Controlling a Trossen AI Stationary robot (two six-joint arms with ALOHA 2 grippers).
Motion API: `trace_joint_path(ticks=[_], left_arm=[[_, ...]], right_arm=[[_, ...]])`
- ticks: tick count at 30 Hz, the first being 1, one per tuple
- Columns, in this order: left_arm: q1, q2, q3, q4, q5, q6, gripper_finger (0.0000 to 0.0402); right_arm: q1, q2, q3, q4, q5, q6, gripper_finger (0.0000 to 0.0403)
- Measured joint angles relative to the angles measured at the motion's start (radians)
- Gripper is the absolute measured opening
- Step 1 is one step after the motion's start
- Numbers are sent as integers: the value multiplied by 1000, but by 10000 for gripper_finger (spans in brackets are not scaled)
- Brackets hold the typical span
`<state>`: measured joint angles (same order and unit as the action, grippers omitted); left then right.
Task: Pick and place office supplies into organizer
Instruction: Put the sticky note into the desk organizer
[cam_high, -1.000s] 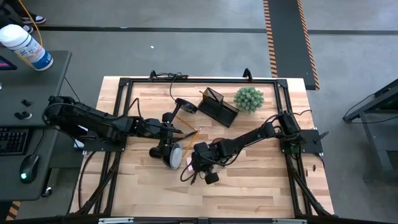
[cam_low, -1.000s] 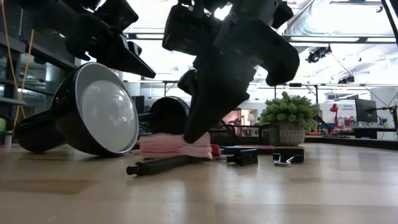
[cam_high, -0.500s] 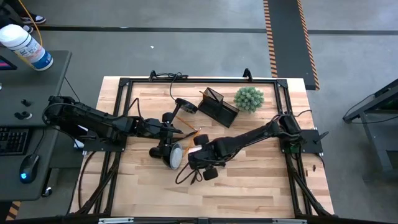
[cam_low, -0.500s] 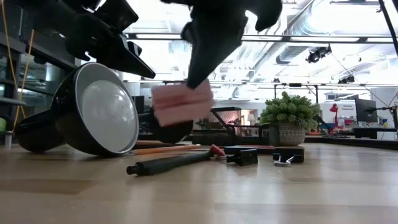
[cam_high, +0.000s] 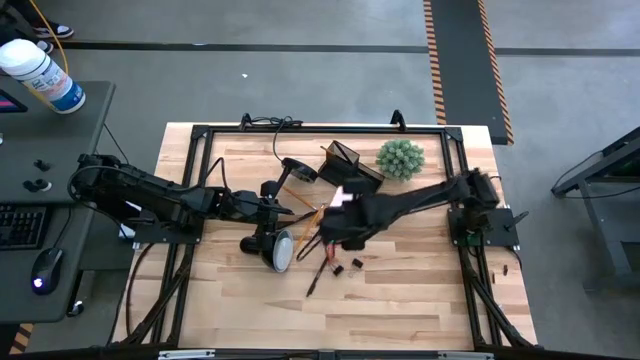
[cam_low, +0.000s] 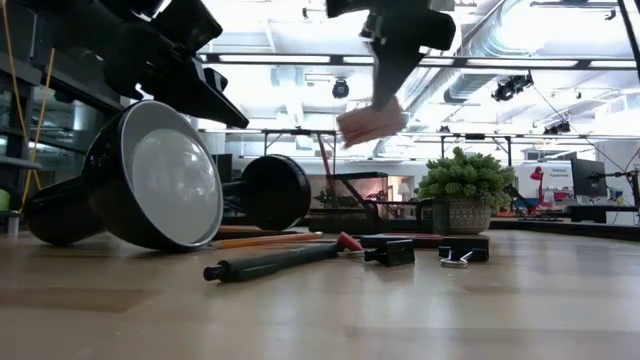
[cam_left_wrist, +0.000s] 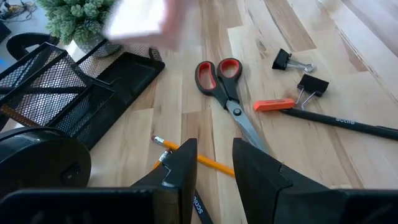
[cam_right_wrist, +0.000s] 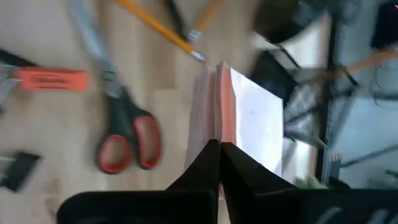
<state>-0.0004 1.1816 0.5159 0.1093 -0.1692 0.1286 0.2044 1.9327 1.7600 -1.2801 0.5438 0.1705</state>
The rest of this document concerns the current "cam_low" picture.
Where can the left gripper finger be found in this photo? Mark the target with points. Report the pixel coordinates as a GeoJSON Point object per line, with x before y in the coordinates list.
{"type": "Point", "coordinates": [200, 95]}

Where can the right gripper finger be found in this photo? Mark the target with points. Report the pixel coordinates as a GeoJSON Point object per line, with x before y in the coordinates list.
{"type": "Point", "coordinates": [392, 75]}

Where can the pink sticky note pad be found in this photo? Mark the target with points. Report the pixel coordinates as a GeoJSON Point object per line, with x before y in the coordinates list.
{"type": "Point", "coordinates": [370, 125]}

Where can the yellow wooden pencil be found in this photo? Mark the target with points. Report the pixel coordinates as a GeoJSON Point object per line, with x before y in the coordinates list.
{"type": "Point", "coordinates": [270, 240]}

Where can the black pen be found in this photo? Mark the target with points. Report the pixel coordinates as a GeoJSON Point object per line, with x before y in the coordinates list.
{"type": "Point", "coordinates": [270, 262]}
{"type": "Point", "coordinates": [427, 242]}

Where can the black binder clip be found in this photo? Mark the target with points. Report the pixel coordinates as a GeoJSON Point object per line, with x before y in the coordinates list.
{"type": "Point", "coordinates": [395, 252]}
{"type": "Point", "coordinates": [465, 246]}

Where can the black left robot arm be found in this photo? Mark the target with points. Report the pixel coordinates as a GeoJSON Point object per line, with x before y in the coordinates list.
{"type": "Point", "coordinates": [75, 20]}

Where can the black mesh desk organizer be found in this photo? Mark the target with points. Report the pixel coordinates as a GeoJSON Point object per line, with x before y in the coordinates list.
{"type": "Point", "coordinates": [340, 222]}

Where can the black office desk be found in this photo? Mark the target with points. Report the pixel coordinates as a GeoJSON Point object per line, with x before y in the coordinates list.
{"type": "Point", "coordinates": [600, 212]}

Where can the black desk lamp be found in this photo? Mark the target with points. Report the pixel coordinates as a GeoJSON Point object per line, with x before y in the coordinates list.
{"type": "Point", "coordinates": [175, 185]}

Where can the black spotlight cluster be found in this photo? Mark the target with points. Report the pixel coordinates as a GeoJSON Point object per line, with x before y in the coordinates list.
{"type": "Point", "coordinates": [510, 87]}

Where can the green potted artificial plant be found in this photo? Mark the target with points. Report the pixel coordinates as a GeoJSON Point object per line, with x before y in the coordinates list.
{"type": "Point", "coordinates": [465, 180]}

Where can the red desk lamp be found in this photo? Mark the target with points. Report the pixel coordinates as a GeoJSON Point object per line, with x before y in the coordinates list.
{"type": "Point", "coordinates": [537, 174]}

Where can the white printed sign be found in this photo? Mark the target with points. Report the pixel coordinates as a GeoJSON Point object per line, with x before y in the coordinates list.
{"type": "Point", "coordinates": [557, 172]}

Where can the small silver can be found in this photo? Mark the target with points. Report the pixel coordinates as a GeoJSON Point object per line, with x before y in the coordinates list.
{"type": "Point", "coordinates": [13, 225]}

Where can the black computer monitor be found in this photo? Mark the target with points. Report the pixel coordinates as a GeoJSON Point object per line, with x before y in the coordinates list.
{"type": "Point", "coordinates": [589, 177]}

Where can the black dome camera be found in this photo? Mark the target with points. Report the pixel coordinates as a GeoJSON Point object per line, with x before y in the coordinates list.
{"type": "Point", "coordinates": [340, 89]}

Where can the silver ventilation duct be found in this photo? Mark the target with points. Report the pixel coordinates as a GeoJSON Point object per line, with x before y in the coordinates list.
{"type": "Point", "coordinates": [470, 82]}

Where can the black aluminium table frame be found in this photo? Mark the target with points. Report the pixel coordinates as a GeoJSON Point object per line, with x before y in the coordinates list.
{"type": "Point", "coordinates": [575, 230]}

